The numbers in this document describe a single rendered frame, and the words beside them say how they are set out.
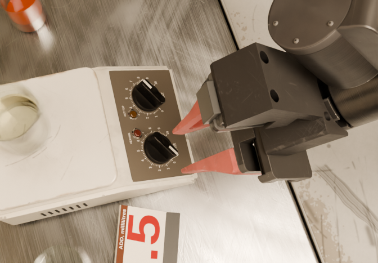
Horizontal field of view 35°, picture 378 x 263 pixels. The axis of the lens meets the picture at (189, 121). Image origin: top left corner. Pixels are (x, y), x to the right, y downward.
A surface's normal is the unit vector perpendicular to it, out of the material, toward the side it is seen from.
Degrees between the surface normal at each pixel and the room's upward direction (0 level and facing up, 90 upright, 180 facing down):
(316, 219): 0
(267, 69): 50
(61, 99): 0
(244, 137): 40
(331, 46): 66
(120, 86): 30
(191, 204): 0
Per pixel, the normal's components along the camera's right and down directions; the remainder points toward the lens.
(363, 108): -0.22, 0.68
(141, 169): 0.51, -0.33
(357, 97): -0.40, 0.44
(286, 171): 0.76, -0.32
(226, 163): -0.84, 0.06
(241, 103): -0.61, -0.07
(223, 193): 0.03, -0.25
